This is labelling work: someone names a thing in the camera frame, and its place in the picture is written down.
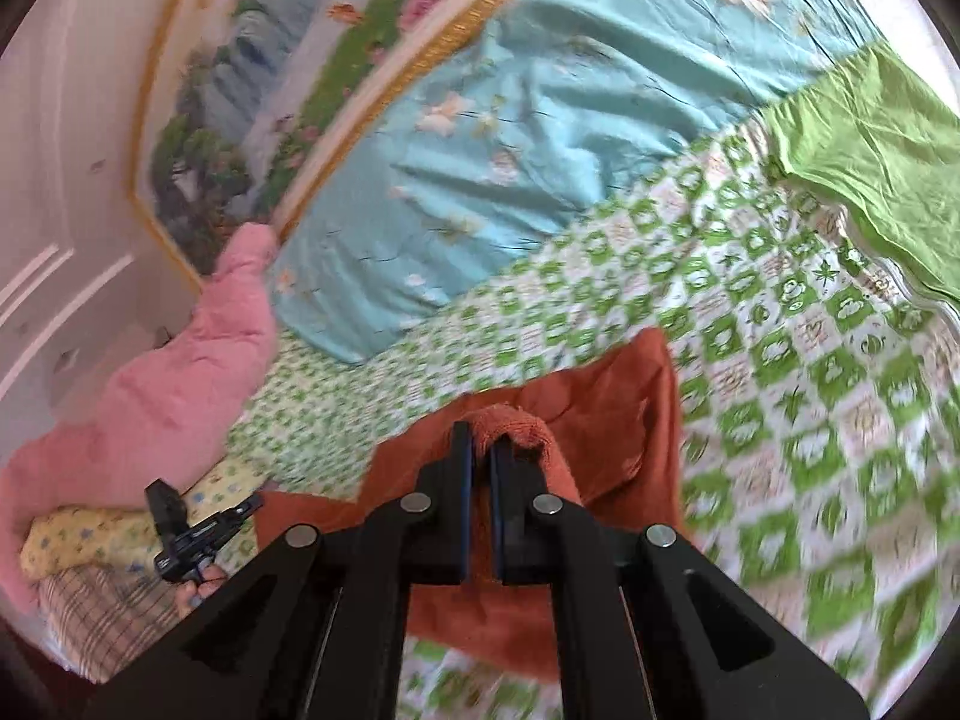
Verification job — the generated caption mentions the plaid fabric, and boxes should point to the plaid fabric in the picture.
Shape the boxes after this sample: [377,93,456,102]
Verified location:
[37,564,179,683]

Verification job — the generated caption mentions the pink blanket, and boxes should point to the pink blanket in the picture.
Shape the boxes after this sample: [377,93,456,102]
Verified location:
[2,223,278,613]

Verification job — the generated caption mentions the gold framed landscape painting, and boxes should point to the gold framed landscape painting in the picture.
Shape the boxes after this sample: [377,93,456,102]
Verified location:
[128,0,505,286]

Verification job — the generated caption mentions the yellow cartoon print pillow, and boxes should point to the yellow cartoon print pillow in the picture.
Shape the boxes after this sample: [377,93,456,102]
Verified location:
[20,458,268,582]

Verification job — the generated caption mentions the teal floral quilt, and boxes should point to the teal floral quilt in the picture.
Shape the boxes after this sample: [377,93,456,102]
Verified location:
[272,0,878,362]

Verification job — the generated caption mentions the green white checkered bedsheet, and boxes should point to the green white checkered bedsheet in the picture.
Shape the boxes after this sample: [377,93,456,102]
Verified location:
[228,121,958,713]

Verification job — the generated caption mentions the person's left hand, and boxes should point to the person's left hand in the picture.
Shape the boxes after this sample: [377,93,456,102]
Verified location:
[174,564,228,619]

